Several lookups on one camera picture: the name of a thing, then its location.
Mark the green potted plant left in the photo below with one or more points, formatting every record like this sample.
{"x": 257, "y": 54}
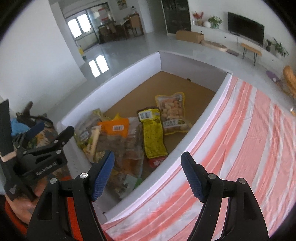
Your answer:
{"x": 215, "y": 22}

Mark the clear bag brown cubes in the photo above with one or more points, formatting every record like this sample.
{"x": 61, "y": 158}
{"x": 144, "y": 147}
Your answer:
{"x": 128, "y": 151}

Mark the green potted plant right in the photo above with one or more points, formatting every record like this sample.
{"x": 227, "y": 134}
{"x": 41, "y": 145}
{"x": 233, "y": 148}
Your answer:
{"x": 280, "y": 49}

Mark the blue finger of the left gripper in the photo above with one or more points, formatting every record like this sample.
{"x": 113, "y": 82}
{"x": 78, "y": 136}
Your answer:
{"x": 30, "y": 134}
{"x": 62, "y": 139}

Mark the green potted plant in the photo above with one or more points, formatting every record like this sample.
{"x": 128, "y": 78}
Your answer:
{"x": 215, "y": 22}
{"x": 280, "y": 49}

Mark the small wooden bench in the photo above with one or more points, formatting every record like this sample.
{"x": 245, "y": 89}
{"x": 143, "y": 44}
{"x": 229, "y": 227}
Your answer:
{"x": 255, "y": 52}

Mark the yellow cracker pack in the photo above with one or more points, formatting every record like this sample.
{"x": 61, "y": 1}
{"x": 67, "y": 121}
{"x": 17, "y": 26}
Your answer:
{"x": 90, "y": 148}

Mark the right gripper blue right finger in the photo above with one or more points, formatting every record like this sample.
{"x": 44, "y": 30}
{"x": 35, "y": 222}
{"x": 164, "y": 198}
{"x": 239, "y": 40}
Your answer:
{"x": 196, "y": 176}

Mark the white tv cabinet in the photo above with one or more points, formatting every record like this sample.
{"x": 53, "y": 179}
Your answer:
{"x": 232, "y": 42}

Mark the dining table with chairs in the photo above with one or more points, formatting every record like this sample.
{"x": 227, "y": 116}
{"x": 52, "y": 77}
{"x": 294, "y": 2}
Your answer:
{"x": 113, "y": 32}

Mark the yellow black snack packet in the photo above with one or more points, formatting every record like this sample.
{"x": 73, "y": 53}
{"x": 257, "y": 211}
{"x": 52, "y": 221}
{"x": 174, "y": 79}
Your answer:
{"x": 153, "y": 133}

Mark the red flower vase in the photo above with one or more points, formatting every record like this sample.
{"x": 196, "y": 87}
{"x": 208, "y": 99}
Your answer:
{"x": 198, "y": 18}

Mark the clear bag green snacks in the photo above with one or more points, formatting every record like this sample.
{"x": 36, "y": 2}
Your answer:
{"x": 83, "y": 128}

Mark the black flat television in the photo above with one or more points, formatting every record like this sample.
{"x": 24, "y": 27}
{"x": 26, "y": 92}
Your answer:
{"x": 243, "y": 26}

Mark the orange label snack bag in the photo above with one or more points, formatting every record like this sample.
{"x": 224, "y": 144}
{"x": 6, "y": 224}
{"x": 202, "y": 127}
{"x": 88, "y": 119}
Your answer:
{"x": 115, "y": 127}

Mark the orange lounge chair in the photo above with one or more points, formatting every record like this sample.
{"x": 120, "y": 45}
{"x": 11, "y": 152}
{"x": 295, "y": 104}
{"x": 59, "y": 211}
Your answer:
{"x": 289, "y": 77}

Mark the dark glass cabinet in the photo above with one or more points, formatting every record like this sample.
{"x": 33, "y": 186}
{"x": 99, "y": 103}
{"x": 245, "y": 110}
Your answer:
{"x": 177, "y": 15}

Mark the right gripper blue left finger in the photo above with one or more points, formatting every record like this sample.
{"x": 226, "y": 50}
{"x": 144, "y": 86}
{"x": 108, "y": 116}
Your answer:
{"x": 100, "y": 174}

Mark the green white snack packet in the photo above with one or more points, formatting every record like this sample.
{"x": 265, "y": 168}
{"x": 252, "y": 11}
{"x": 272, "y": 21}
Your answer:
{"x": 125, "y": 184}

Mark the red white striped tablecloth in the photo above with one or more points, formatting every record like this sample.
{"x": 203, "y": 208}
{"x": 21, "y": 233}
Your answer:
{"x": 248, "y": 137}

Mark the brown cardboard box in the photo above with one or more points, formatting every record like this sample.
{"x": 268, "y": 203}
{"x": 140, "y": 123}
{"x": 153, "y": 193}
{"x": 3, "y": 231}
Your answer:
{"x": 188, "y": 36}

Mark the person left hand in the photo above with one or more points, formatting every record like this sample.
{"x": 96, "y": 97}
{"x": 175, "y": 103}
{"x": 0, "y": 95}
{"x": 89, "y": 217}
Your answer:
{"x": 22, "y": 207}

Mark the large white cardboard box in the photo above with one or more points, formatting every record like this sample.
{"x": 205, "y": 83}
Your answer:
{"x": 135, "y": 88}

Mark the yellow bag of nuts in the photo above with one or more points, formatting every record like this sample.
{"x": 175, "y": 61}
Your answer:
{"x": 172, "y": 109}

